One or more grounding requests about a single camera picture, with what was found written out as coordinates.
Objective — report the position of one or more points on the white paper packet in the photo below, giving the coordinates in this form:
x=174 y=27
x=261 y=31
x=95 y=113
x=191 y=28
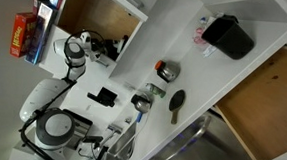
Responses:
x=209 y=50

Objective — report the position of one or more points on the grey metal stand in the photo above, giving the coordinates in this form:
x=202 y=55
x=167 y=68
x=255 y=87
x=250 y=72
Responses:
x=119 y=148

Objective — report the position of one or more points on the black plastic bin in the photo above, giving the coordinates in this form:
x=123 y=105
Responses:
x=228 y=36

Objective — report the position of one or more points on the dark object in cupboard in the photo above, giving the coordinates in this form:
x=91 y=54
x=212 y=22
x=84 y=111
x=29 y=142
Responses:
x=125 y=38

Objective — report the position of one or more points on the stainless steel appliance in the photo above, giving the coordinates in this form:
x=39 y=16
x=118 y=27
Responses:
x=212 y=151

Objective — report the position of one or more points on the wooden board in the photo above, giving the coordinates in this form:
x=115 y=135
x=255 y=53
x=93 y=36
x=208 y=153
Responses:
x=265 y=104

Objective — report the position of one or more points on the pink packaged items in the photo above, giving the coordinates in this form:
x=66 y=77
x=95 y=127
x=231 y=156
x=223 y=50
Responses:
x=199 y=36

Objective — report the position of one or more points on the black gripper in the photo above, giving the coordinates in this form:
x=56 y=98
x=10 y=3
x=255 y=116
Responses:
x=108 y=48

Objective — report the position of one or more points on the black table tennis paddle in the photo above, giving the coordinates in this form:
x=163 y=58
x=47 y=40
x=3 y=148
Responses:
x=177 y=101

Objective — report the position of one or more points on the blue purple board game box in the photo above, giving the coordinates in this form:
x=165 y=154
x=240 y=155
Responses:
x=39 y=33

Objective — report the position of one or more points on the white cupboard wooden interior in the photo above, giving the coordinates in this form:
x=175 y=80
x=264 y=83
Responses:
x=87 y=13

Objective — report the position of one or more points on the dark red board game box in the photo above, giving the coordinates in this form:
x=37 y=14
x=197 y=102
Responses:
x=37 y=4

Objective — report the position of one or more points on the blue pen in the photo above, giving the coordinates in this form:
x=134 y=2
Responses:
x=140 y=117

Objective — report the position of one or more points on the glass coffee pot orange lid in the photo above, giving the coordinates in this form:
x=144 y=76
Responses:
x=167 y=70

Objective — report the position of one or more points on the black camera on stand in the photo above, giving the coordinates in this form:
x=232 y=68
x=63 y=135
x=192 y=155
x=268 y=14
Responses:
x=107 y=97

